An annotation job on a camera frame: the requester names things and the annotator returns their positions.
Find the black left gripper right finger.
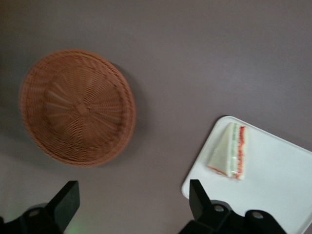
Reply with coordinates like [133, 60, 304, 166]
[180, 179, 232, 234]

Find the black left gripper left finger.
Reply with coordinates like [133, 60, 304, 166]
[21, 180, 81, 234]

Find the triangular sandwich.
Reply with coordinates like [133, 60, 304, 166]
[207, 122, 250, 182]

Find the beige plastic serving tray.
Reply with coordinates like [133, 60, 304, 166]
[181, 115, 312, 234]

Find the round brown wicker basket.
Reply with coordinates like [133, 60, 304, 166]
[19, 49, 137, 168]

